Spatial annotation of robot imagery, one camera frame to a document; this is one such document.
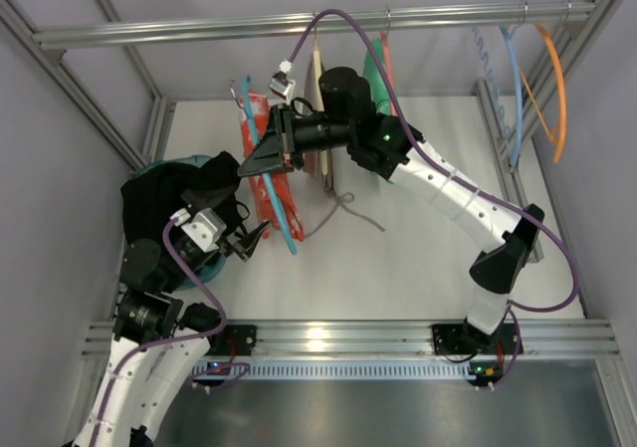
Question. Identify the left aluminium frame post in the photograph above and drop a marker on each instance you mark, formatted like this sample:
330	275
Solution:
111	89

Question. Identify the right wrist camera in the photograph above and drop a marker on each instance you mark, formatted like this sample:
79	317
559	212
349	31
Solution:
281	84

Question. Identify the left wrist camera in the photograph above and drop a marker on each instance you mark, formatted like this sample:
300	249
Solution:
205	228

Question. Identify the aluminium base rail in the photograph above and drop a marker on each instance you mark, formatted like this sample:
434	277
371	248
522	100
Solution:
575	339

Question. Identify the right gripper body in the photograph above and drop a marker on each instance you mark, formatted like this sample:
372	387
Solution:
285	135

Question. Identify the aluminium frame post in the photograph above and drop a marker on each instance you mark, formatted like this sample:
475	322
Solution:
111	89
572	28

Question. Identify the brown grey trousers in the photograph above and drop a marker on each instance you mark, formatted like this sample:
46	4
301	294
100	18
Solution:
312	158

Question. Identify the light blue cable duct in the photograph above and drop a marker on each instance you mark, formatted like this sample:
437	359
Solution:
418	369

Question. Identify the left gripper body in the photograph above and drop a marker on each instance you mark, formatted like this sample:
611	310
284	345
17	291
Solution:
235	243

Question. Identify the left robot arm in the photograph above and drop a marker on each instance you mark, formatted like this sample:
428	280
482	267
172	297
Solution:
165	323

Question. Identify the beige wooden hanger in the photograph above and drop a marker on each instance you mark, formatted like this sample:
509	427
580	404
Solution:
317	71

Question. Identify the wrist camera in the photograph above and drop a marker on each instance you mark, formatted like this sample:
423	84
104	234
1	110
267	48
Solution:
205	228
281	84

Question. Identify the aluminium hanging rail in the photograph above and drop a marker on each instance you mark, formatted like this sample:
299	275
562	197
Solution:
114	34

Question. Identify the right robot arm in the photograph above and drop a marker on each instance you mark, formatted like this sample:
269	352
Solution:
505	237

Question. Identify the light blue spiral hanger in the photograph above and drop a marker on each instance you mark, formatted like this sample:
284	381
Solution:
489	75

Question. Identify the right aluminium frame post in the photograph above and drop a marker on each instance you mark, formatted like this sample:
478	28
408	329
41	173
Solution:
572	28

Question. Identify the teal blue hanger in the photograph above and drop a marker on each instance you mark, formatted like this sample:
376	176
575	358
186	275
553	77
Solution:
246	106

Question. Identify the pink hanger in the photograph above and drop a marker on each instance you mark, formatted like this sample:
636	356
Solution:
381	93

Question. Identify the green patterned trousers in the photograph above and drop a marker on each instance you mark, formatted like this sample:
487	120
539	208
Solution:
375	73

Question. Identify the orange hanger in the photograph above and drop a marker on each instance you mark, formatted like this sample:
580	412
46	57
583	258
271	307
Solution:
557	136

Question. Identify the black clothes pile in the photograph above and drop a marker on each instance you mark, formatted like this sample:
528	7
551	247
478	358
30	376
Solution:
151	197

